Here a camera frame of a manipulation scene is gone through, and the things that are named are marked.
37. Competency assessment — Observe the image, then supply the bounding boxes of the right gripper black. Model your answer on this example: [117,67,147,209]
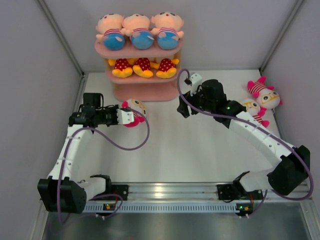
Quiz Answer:
[178,84,215,118]

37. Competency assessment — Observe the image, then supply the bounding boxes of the yellow plush red dotted dress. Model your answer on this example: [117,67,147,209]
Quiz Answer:
[107,58,133,78]

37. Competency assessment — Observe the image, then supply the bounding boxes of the white plush yellow glasses front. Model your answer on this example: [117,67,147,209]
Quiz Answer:
[240,98,270,128]

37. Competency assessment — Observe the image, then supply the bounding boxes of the small baby doll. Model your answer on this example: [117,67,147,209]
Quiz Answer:
[151,12,184,50]

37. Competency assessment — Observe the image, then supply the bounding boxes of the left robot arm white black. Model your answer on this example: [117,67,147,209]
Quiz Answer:
[37,93,119,214]

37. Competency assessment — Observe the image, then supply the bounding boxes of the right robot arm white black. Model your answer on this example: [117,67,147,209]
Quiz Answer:
[177,76,314,200]

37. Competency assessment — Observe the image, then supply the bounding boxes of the pink three-tier shelf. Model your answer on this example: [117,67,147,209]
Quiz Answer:
[94,40,183,102]

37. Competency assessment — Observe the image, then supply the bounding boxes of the left baby doll blue pants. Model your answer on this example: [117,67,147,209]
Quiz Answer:
[95,13,125,51]

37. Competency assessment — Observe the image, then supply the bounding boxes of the baby doll blue pants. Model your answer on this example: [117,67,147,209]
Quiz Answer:
[95,13,125,51]
[122,13,155,50]

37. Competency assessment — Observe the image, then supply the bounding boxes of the right baby doll blue pants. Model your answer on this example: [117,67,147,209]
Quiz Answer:
[122,13,155,50]

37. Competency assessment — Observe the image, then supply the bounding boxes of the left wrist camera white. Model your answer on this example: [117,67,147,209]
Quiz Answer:
[116,108,135,125]

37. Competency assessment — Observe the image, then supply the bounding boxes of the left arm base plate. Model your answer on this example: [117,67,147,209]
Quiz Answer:
[111,184,129,201]

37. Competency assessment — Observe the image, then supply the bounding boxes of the aluminium mounting rail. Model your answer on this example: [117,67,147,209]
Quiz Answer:
[86,181,313,201]

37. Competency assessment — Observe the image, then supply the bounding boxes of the perforated cable duct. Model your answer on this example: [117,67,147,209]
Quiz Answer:
[83,202,250,214]

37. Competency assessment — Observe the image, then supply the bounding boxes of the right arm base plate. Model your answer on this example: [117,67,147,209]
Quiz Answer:
[216,183,263,202]

